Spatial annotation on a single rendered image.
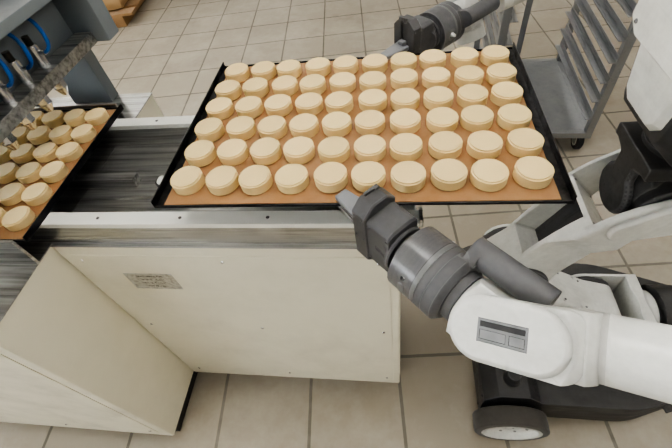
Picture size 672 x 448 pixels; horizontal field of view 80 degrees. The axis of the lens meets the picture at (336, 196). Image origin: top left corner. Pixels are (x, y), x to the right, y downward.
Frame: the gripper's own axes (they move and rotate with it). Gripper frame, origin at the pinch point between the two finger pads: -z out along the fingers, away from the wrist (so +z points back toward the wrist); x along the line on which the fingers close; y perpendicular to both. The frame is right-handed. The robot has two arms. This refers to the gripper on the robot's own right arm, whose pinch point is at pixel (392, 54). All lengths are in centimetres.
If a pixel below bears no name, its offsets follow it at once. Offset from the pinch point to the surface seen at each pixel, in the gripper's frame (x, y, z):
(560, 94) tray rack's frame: -85, -13, 130
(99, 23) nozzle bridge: 7, -56, -41
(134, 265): -22, -11, -64
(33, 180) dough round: -9, -34, -71
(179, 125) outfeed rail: -10, -29, -40
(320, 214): -9.5, 15.5, -33.4
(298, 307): -39, 11, -42
